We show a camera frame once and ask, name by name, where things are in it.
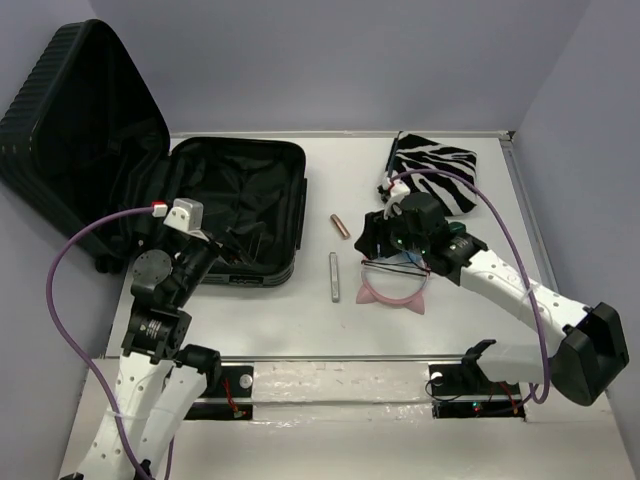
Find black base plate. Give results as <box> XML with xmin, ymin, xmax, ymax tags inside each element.
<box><xmin>425</xmin><ymin>364</ymin><xmax>526</xmax><ymax>420</ymax></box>
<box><xmin>185</xmin><ymin>364</ymin><xmax>254</xmax><ymax>421</ymax></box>

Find zebra striped plush pouch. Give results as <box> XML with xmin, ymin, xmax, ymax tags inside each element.
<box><xmin>377</xmin><ymin>131</ymin><xmax>478</xmax><ymax>217</ymax></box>

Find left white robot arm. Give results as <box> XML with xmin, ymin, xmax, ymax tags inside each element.
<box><xmin>70</xmin><ymin>231</ymin><xmax>251</xmax><ymax>479</ymax></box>

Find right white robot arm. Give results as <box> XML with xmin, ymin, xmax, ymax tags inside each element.
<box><xmin>354</xmin><ymin>193</ymin><xmax>629</xmax><ymax>406</ymax></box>

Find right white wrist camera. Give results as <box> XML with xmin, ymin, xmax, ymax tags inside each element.
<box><xmin>378</xmin><ymin>179</ymin><xmax>411</xmax><ymax>218</ymax></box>

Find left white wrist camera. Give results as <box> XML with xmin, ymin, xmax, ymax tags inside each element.
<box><xmin>163</xmin><ymin>198</ymin><xmax>205</xmax><ymax>239</ymax></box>

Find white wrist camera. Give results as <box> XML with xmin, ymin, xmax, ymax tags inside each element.
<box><xmin>163</xmin><ymin>198</ymin><xmax>205</xmax><ymax>239</ymax></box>
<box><xmin>378</xmin><ymin>179</ymin><xmax>411</xmax><ymax>218</ymax></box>

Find black hard-shell suitcase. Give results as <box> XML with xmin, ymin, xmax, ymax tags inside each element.
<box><xmin>1</xmin><ymin>19</ymin><xmax>307</xmax><ymax>287</ymax></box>

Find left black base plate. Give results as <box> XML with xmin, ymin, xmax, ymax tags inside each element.
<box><xmin>185</xmin><ymin>364</ymin><xmax>254</xmax><ymax>421</ymax></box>

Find aluminium rail right edge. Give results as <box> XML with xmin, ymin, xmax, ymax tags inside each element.
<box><xmin>499</xmin><ymin>131</ymin><xmax>558</xmax><ymax>291</ymax></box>

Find copper lipstick tube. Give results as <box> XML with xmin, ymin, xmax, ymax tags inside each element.
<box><xmin>330</xmin><ymin>214</ymin><xmax>351</xmax><ymax>240</ymax></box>

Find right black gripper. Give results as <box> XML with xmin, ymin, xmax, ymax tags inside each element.
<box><xmin>353</xmin><ymin>203</ymin><xmax>428</xmax><ymax>260</ymax></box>

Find pink cat-ear headphones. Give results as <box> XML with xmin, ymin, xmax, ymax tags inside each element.
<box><xmin>355</xmin><ymin>252</ymin><xmax>431</xmax><ymax>315</ymax></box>

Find silver metal bar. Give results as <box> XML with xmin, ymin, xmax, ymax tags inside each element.
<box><xmin>328</xmin><ymin>252</ymin><xmax>340</xmax><ymax>303</ymax></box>

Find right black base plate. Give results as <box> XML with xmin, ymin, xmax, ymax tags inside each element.
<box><xmin>425</xmin><ymin>364</ymin><xmax>526</xmax><ymax>420</ymax></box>

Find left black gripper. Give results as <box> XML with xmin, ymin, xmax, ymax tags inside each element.
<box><xmin>172</xmin><ymin>207</ymin><xmax>266</xmax><ymax>305</ymax></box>

